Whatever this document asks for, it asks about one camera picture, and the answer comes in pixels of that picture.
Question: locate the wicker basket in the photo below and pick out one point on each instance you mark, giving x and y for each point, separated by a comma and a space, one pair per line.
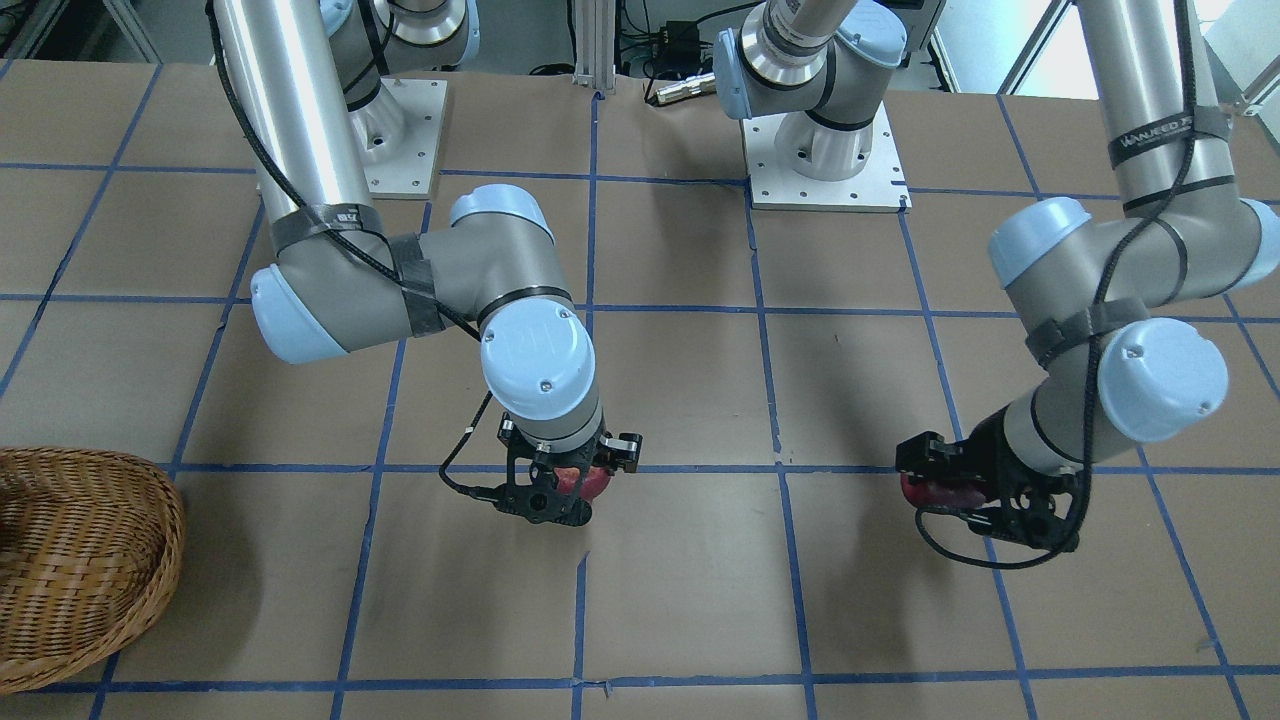
92, 544

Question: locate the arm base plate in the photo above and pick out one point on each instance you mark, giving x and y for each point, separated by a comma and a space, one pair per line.
398, 135
795, 164

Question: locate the aluminium frame post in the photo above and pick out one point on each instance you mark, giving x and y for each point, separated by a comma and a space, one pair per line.
594, 39

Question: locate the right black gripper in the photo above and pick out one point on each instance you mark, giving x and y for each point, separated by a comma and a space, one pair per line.
626, 449

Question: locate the red apple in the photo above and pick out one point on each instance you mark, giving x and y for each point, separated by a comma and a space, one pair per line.
571, 483
950, 492

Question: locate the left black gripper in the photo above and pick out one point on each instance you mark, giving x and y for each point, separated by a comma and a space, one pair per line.
982, 442

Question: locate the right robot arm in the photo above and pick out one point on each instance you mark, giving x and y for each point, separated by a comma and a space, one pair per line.
340, 284

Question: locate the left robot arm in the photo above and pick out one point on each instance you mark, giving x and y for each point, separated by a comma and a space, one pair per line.
1116, 375

